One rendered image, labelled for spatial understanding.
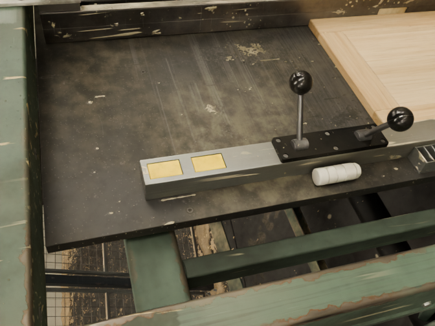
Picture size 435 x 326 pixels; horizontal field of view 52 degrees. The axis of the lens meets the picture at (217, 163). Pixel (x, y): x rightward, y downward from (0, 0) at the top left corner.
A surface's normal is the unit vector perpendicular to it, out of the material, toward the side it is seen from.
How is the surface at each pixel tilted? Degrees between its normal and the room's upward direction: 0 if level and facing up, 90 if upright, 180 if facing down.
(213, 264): 60
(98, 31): 90
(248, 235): 0
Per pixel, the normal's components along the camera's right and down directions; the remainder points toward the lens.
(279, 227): -0.77, -0.20
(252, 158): 0.11, -0.64
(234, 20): 0.27, 0.75
